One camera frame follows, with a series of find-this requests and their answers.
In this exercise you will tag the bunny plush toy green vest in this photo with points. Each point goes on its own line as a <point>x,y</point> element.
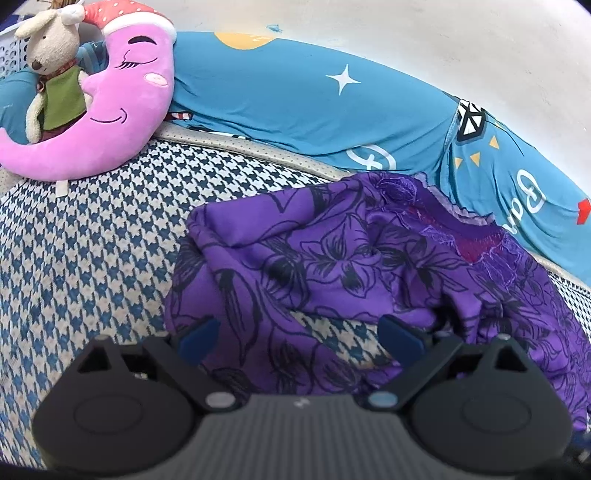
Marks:
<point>60,97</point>

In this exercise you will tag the blue printed blanket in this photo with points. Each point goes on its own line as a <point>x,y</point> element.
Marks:
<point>14,101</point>

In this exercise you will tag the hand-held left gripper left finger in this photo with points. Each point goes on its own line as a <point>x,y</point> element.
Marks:
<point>201,340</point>

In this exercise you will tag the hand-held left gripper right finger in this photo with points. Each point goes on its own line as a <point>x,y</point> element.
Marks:
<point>399,337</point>

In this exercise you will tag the white plastic basket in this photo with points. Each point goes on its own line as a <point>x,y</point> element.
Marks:
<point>11,55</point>

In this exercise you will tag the purple floral shirt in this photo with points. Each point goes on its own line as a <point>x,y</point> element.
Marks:
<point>300,258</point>

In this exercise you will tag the pink moon plush pillow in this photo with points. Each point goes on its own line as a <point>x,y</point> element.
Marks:
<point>120,101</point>

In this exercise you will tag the blue printed pillow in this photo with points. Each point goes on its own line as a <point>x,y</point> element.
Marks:
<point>300,92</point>

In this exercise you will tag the houndstooth mattress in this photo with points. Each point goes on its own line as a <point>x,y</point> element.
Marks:
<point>92,254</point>

